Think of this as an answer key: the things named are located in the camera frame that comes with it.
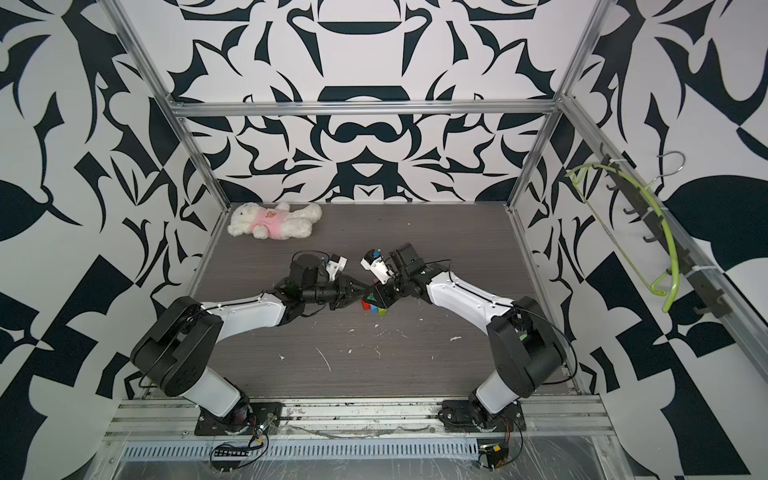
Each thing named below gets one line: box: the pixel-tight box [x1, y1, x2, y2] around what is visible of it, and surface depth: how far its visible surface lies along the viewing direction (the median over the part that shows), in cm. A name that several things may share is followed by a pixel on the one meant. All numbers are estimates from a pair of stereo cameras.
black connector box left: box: [214, 449, 250, 457], surface depth 74 cm
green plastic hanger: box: [565, 164, 680, 312], surface depth 56 cm
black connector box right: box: [485, 444, 509, 471], surface depth 73 cm
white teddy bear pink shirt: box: [228, 202, 323, 240], surface depth 107 cm
